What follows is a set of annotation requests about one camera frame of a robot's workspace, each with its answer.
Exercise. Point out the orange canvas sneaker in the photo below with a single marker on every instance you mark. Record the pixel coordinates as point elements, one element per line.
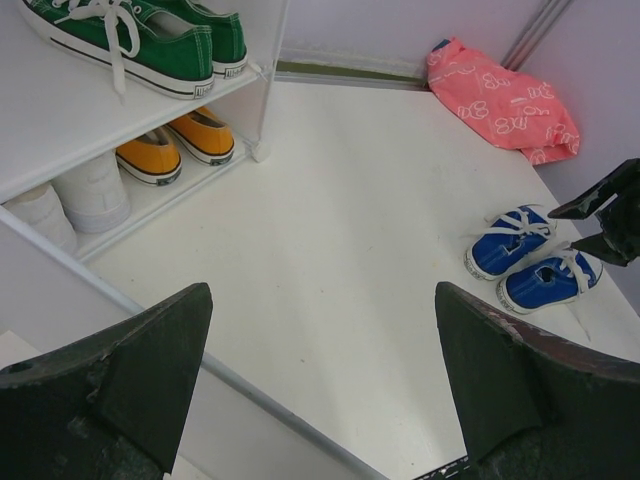
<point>151,158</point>
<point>206,137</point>

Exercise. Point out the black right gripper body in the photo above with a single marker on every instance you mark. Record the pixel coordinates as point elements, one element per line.
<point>619,222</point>

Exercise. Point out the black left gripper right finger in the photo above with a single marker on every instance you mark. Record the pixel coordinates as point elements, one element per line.
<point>531,404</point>

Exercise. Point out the green canvas sneaker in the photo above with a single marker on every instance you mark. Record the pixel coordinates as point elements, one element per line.
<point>229,55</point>
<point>134,39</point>

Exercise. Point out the white sneaker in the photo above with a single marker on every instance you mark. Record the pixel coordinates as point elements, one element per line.
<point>42,210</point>
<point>93,195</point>

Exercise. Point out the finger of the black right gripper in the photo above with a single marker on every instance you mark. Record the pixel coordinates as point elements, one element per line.
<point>624,177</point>
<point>597,247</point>

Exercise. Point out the blue canvas sneaker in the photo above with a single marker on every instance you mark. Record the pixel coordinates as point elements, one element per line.
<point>508,240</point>
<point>563,277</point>

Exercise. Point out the white plastic shoe cabinet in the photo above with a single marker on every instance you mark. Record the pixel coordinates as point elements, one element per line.
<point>58,111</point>

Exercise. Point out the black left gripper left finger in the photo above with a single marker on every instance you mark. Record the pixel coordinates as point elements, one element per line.
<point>112,405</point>

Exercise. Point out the pink patterned plastic bag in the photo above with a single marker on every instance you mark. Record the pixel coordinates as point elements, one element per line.
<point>510,110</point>

